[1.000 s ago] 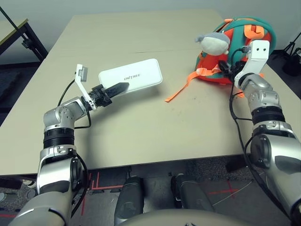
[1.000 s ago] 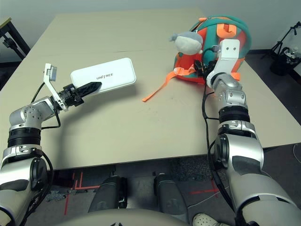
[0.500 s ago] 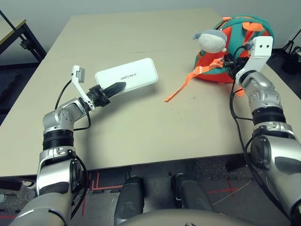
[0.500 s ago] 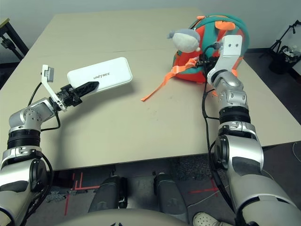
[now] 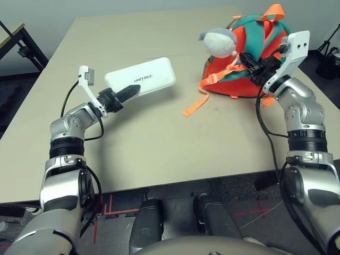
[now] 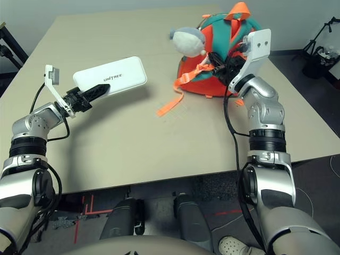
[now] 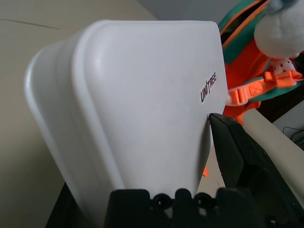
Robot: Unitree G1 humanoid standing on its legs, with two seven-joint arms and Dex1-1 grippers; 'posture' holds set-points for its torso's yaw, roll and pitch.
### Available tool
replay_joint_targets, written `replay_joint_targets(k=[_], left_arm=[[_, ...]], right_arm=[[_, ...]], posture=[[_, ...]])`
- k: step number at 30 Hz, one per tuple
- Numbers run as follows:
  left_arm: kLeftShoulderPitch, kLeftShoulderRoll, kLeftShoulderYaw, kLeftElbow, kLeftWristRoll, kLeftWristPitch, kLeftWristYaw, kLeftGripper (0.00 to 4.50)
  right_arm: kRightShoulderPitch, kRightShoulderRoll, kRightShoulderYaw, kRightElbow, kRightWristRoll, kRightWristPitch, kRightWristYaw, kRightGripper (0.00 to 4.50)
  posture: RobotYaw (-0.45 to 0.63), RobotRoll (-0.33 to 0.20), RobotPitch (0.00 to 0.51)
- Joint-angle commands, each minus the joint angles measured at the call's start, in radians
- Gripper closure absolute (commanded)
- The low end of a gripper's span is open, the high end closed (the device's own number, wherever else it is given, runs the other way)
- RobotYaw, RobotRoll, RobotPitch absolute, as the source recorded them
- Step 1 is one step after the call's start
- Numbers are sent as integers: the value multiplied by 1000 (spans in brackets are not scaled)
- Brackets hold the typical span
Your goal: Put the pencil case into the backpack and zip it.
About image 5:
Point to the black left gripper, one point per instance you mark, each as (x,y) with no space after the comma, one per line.
(110,101)

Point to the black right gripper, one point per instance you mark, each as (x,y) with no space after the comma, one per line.
(263,71)

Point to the white pencil case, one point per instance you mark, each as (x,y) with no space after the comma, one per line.
(154,74)

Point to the orange and teal backpack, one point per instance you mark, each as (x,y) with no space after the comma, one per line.
(225,82)

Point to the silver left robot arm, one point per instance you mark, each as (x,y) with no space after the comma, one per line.
(66,125)

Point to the grey white plush toy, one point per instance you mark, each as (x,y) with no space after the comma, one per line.
(219,43)

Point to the black waste bin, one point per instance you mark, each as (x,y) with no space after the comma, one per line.
(329,66)

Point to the black tripod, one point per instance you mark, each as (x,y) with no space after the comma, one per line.
(329,40)

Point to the black table clamp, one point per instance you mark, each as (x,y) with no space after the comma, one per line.
(23,51)

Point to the red angled floor tape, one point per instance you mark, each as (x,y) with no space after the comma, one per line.
(117,212)

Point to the grey robot left leg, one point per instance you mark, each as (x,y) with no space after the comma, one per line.
(147,223)

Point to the grey robot leg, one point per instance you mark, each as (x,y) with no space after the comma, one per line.
(147,223)
(215,217)

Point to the thin black pole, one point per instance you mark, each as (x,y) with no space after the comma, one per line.
(5,27)

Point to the red cross floor tape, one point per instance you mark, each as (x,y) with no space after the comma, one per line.
(252,212)

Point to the grey robot right leg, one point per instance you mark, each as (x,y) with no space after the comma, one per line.
(215,217)

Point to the grey robot torso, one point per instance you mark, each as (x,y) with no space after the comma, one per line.
(199,247)

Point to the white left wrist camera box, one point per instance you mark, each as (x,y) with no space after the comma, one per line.
(84,77)

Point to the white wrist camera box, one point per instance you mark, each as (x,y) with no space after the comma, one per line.
(84,77)
(295,53)

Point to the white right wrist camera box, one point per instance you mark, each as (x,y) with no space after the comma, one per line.
(295,53)

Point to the beige side table black frame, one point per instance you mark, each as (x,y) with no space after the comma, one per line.
(10,32)

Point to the black table frame beam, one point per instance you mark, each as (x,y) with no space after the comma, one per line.
(13,210)

